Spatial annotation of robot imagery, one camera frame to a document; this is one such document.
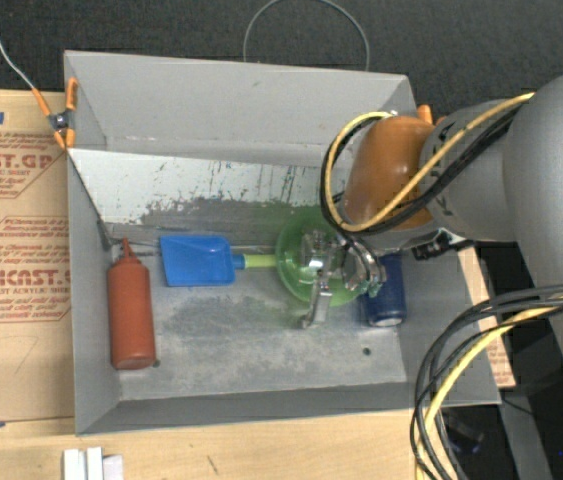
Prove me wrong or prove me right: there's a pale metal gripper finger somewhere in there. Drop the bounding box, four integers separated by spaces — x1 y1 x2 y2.
316 278 334 322
301 287 323 330

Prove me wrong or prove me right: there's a clear green ball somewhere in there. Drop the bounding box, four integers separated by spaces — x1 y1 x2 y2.
274 206 363 309

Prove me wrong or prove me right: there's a blue can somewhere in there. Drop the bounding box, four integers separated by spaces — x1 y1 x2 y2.
360 252 409 329

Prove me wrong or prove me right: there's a grey metal bin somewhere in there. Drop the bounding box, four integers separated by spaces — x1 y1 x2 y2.
63 50 503 437

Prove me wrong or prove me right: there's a red squeeze bottle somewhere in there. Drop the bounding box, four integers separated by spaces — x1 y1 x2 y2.
106 237 158 371

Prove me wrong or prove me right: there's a brown cardboard board red print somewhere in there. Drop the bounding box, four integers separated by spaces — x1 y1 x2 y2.
0 86 518 425

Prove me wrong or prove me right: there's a black cylinder on white bracket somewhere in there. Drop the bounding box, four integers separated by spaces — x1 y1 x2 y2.
410 229 474 262

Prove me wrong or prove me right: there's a blue toy shovel yellow-green handle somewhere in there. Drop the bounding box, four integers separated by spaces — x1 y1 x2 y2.
158 234 279 288

